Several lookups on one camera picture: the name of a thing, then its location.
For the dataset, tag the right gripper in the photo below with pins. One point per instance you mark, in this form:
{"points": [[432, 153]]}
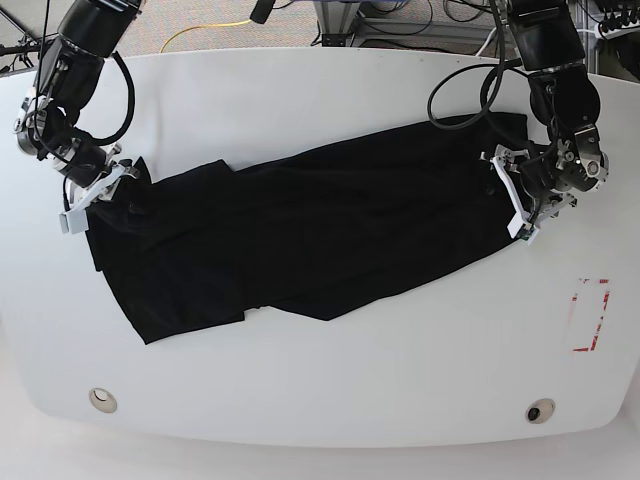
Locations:
{"points": [[76, 198]]}

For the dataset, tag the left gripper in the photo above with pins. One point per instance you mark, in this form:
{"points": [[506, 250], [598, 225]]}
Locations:
{"points": [[532, 204]]}

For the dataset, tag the black T-shirt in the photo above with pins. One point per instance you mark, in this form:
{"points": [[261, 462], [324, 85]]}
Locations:
{"points": [[318, 234]]}

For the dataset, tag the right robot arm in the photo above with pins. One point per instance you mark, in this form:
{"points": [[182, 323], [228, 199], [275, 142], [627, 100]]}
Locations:
{"points": [[66, 79]]}

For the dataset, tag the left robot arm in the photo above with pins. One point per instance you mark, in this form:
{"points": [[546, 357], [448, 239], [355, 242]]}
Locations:
{"points": [[538, 40]]}

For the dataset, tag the red tape rectangle marking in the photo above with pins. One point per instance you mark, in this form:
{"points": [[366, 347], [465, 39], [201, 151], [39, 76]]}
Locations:
{"points": [[586, 313]]}

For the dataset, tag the white power strip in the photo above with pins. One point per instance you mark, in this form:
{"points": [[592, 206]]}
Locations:
{"points": [[615, 26]]}

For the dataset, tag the right table grommet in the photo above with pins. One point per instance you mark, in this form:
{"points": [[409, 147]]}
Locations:
{"points": [[540, 411]]}

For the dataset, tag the table grommet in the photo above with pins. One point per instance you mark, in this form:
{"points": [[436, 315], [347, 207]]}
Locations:
{"points": [[540, 411], [102, 400]]}

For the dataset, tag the left table grommet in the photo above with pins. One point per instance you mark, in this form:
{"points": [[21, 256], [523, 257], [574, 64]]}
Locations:
{"points": [[102, 400]]}

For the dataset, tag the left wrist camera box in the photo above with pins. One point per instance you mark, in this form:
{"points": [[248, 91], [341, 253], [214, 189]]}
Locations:
{"points": [[520, 230]]}

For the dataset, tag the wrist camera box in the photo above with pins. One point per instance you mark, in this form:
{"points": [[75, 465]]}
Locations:
{"points": [[74, 222], [520, 230]]}

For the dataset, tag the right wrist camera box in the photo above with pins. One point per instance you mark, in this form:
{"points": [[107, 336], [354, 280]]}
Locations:
{"points": [[74, 222]]}

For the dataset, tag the aluminium table leg frame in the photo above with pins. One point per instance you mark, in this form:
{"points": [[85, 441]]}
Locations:
{"points": [[339, 24]]}

